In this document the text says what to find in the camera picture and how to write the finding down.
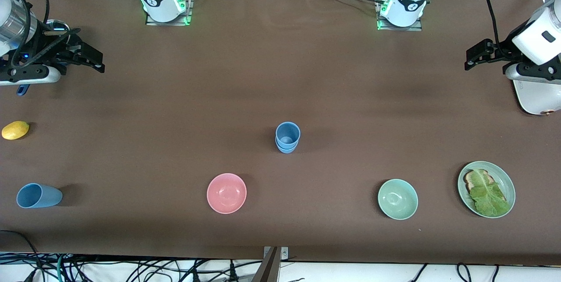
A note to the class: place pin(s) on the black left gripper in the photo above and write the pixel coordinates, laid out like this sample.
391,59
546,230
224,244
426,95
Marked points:
498,51

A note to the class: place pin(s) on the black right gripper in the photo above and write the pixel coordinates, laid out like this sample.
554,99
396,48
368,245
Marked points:
49,48

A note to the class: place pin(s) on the blue cup holding paper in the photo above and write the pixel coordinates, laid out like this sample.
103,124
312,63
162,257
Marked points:
287,150

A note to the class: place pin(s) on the glass saucepan lid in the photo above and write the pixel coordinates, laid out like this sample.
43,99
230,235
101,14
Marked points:
57,24

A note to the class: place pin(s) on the white toaster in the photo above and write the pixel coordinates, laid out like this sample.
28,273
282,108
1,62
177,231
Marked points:
539,98

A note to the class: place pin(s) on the dark blue saucepan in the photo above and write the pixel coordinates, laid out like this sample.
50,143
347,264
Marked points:
22,91

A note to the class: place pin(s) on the yellow lemon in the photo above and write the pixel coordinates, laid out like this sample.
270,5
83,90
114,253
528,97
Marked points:
15,130

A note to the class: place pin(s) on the toast slice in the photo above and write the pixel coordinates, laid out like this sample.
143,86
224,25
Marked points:
470,181

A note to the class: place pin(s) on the pale green plate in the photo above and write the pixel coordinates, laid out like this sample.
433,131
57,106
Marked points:
506,181

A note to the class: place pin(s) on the green lettuce leaf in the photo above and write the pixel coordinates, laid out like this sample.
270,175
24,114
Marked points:
488,194

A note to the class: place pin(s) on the pale green bowl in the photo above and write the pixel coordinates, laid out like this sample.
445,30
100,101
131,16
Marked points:
398,199

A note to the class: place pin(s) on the pink bowl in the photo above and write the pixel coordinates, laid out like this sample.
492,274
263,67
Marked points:
226,193

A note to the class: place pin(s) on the grey stand pole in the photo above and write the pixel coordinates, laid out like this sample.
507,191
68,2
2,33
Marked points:
267,271

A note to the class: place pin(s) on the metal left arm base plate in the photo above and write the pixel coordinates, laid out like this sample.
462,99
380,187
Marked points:
394,28

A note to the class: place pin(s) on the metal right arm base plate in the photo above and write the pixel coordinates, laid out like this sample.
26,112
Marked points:
175,23

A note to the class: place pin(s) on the small metal table bracket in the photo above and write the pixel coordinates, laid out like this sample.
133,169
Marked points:
285,253

